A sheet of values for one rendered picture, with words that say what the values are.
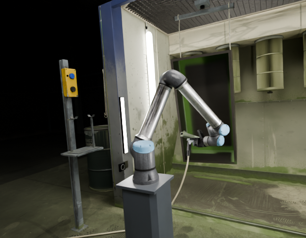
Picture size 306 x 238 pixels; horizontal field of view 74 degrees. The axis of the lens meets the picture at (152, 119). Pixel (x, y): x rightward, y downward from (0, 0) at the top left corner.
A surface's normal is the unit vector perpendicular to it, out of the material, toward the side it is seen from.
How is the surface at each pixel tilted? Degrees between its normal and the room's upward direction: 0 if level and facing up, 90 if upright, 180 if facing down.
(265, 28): 90
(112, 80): 90
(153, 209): 90
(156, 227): 90
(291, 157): 57
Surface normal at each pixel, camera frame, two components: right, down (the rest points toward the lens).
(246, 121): -0.44, -0.46
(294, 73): -0.49, 0.10
